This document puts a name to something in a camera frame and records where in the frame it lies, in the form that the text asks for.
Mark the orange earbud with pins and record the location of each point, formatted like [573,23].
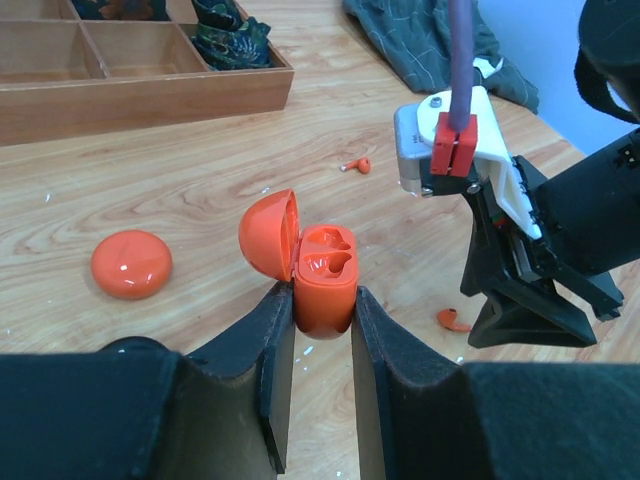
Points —
[362,165]
[448,319]

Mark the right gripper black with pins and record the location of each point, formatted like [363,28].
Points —
[581,213]

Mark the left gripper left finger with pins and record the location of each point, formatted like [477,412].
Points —
[138,410]

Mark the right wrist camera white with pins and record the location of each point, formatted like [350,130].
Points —
[435,160]

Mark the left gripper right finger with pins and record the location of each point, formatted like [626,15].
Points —
[420,415]

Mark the grey checked cloth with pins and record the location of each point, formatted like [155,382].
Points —
[415,39]

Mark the orange earbud charging case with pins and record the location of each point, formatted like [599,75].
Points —
[131,264]

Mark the wooden compartment tray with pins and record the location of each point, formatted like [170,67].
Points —
[62,76]

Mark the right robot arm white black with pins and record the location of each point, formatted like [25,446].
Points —
[607,77]

